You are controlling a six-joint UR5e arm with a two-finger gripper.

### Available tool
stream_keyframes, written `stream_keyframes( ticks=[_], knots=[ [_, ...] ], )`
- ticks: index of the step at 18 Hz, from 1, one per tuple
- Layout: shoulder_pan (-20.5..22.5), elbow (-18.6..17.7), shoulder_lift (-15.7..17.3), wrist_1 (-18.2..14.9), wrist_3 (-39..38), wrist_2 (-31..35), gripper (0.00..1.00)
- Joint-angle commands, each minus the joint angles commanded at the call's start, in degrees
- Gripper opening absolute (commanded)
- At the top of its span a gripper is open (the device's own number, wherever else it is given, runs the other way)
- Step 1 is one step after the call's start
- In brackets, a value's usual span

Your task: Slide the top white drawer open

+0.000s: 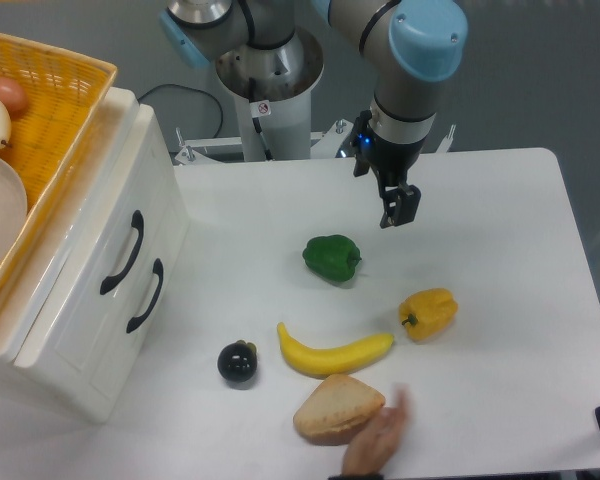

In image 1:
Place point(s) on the white drawer cabinet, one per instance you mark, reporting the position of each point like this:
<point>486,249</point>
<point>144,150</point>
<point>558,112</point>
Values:
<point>24,296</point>

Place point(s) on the yellow woven basket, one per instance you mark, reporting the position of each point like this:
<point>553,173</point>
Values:
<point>65,90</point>

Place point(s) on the triangular bread piece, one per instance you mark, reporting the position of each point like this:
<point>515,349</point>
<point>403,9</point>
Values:
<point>337,410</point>

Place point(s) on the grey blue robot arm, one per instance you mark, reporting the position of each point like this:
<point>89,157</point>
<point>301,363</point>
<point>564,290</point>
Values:
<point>415,46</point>

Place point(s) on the black mangosteen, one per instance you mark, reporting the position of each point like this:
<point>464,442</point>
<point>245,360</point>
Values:
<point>238,361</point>

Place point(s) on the person's hand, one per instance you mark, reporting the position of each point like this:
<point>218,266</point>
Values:
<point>374,446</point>

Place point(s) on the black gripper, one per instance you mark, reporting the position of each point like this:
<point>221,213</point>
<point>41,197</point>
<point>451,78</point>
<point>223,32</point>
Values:
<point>390,162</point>

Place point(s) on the yellow bell pepper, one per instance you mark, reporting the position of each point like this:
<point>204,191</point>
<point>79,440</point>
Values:
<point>427,313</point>

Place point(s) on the yellow banana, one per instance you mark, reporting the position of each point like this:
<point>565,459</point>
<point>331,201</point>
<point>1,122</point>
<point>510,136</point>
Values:
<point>323,362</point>

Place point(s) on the green bell pepper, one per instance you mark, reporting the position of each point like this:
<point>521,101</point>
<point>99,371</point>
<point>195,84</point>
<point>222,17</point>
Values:
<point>333,257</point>

